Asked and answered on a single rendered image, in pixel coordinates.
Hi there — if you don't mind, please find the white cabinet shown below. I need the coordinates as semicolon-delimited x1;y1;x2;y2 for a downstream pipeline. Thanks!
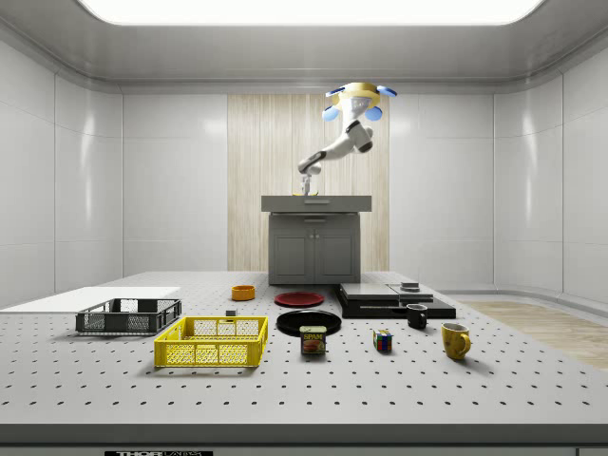
268;212;362;286

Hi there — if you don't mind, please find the black mug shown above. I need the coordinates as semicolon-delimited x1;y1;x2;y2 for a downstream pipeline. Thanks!
406;303;428;330

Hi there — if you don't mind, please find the drone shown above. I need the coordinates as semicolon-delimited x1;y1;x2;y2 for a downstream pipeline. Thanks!
322;81;399;123

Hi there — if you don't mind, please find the black stove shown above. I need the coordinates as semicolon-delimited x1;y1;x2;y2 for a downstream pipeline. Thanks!
333;282;458;319

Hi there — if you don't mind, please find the flat-sided can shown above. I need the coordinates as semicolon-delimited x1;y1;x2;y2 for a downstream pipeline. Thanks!
298;325;328;356

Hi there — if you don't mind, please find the yellow mug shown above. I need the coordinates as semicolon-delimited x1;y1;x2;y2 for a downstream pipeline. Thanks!
441;322;472;361

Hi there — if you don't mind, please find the dark grey basket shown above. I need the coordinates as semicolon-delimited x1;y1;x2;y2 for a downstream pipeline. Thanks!
75;297;183;336

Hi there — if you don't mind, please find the yellow basket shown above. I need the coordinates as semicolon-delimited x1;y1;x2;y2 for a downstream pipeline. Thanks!
153;315;269;369

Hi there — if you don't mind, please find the white board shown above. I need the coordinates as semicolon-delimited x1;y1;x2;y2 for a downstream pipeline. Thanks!
0;286;182;314

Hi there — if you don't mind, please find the red plate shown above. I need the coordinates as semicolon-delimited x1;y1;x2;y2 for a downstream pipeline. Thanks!
274;291;326;308

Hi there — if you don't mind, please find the black plate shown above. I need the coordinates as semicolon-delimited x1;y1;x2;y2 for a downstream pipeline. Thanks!
275;310;343;336

